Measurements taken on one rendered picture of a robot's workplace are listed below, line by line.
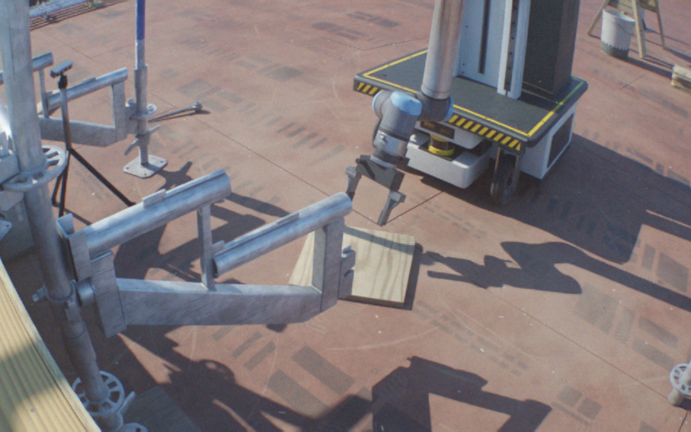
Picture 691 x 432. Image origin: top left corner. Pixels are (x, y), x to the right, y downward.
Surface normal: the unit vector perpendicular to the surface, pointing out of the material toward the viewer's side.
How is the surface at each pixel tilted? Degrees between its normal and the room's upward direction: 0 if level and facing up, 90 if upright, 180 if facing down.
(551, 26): 90
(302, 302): 90
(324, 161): 0
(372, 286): 0
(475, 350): 0
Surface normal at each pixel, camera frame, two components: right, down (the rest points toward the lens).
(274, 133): 0.06, -0.83
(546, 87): -0.59, 0.42
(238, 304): 0.70, 0.43
